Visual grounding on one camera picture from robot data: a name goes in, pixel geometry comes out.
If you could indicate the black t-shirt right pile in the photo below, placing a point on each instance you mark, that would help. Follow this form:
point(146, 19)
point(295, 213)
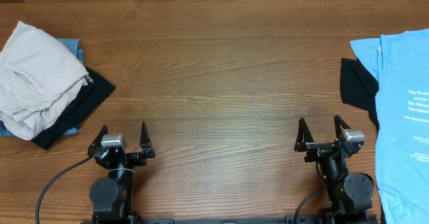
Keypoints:
point(358, 88)

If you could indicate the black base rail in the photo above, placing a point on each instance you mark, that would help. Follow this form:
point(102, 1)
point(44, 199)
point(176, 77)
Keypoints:
point(288, 219)

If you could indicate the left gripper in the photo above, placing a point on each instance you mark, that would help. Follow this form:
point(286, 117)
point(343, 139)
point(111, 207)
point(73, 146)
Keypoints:
point(140, 159)

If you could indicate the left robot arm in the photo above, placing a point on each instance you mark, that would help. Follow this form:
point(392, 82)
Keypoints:
point(112, 195)

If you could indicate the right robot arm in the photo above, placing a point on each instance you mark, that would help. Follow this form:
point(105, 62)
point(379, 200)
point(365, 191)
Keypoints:
point(350, 194)

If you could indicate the light blue printed t-shirt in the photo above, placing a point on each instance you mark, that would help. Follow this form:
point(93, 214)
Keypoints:
point(399, 62)

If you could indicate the beige folded garment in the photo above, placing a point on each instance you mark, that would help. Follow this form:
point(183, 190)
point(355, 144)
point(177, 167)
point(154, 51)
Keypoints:
point(40, 77)

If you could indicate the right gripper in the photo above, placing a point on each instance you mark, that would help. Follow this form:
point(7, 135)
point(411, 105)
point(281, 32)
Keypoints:
point(305, 141)

